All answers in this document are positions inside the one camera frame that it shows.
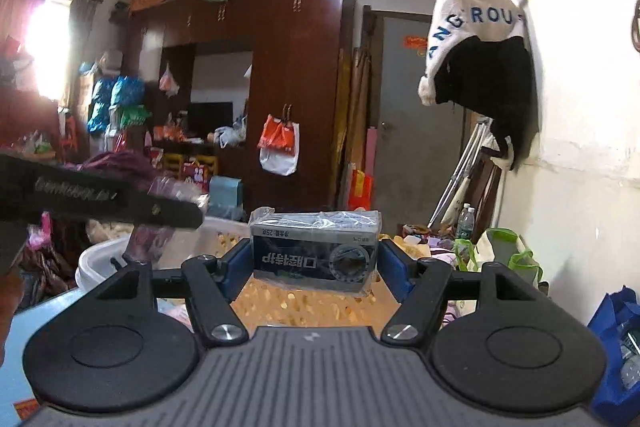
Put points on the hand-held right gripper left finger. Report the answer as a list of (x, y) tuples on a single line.
[(235, 269)]

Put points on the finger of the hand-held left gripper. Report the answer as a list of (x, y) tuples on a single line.
[(90, 194)]

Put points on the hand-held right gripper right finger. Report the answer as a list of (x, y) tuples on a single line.
[(397, 269)]

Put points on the white plastic basket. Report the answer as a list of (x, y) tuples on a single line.
[(107, 257)]

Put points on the grey box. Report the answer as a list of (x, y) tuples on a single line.
[(312, 254)]

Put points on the person's left forearm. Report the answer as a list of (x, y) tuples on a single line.
[(7, 312)]

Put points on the purple cloth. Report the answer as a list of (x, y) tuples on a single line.
[(120, 167)]

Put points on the teal box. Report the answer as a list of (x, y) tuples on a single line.
[(225, 197)]

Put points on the plastic water bottle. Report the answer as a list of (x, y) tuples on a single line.
[(465, 222)]

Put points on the red bag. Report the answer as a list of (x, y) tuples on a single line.
[(361, 189)]

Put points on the green packet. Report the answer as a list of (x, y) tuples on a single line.
[(134, 114)]

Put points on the blue patterned bags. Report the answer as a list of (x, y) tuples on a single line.
[(115, 99)]

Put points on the red gift box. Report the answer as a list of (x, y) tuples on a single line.
[(195, 177)]

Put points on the pink roll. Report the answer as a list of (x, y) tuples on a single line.
[(371, 157)]

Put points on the metal crutch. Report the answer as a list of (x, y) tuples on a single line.
[(462, 167)]

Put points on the orange and white plastic bag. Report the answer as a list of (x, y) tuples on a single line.
[(280, 144)]

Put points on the pink and white hanging bag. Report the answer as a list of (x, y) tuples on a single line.
[(169, 82)]

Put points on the grey door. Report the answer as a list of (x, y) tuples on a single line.
[(415, 132)]

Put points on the black television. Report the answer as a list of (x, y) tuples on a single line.
[(210, 119)]

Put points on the leaning wooden planks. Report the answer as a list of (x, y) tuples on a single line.
[(357, 122)]

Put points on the brown wooden wardrobe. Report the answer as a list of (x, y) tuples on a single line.
[(295, 82)]

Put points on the pink curtain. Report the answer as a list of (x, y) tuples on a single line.
[(20, 7)]

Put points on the red paper door sign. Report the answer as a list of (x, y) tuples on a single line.
[(416, 43)]

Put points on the blue shopping bag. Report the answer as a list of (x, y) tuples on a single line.
[(612, 357)]

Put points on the white hoodie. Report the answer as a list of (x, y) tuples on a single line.
[(475, 12)]

